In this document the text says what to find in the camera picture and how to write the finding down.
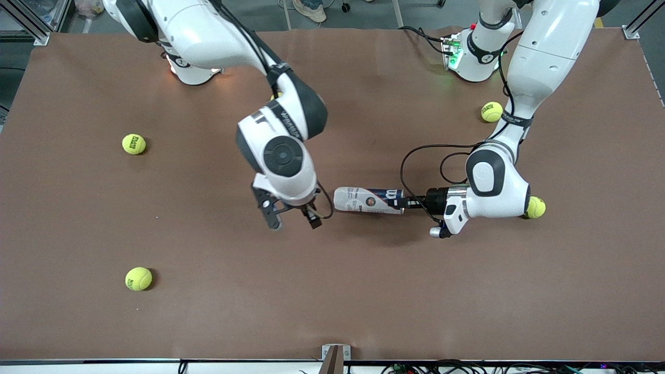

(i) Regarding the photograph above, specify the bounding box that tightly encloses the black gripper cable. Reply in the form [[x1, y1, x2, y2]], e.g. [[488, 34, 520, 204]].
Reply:
[[399, 31, 526, 225], [210, 0, 336, 220]]

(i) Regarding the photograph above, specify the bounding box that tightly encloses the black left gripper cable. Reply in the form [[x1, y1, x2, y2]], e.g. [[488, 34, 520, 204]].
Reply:
[[399, 31, 526, 225]]

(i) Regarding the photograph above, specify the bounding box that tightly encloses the black left arm base cable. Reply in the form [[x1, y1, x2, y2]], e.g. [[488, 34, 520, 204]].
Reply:
[[399, 25, 453, 55]]

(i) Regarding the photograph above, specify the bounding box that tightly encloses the white blue tennis ball can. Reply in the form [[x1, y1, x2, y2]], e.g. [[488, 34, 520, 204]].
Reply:
[[333, 186, 405, 215]]

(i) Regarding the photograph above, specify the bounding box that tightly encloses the aluminium frame profile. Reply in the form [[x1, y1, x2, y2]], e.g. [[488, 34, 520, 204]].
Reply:
[[0, 0, 72, 46], [622, 0, 665, 39]]

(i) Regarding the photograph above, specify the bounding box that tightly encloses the metal base connector bracket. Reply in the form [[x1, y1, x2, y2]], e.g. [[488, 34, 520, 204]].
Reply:
[[441, 34, 464, 71]]

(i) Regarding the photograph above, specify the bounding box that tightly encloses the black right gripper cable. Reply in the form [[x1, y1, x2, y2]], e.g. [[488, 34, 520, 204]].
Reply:
[[210, 0, 336, 220]]

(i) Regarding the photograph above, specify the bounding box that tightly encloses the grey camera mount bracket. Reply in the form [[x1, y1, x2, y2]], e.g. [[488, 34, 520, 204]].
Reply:
[[321, 344, 352, 374]]

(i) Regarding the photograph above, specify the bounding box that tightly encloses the white sneaker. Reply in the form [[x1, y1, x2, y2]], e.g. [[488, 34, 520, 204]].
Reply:
[[292, 0, 328, 23]]

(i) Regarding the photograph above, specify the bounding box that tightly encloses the clear plastic bag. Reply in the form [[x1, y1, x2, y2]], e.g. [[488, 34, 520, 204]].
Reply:
[[75, 0, 107, 17]]

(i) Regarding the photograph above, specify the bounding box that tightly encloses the black cable bundle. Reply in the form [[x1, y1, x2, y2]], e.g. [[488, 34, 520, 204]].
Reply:
[[382, 358, 665, 374]]

